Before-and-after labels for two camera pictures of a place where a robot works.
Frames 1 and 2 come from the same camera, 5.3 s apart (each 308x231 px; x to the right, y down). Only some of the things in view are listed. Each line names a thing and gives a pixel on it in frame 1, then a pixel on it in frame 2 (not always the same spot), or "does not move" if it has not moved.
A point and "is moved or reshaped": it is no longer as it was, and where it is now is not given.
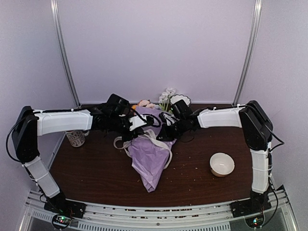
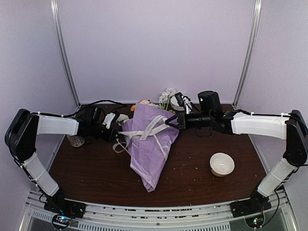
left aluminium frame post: x=55 y=5 does not move
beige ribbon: x=120 y=143 is moved or reshaped
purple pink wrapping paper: x=149 y=156 does not move
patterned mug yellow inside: x=77 y=138 does not move
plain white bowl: x=221 y=164 does not move
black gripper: x=167 y=118 → x=180 y=99
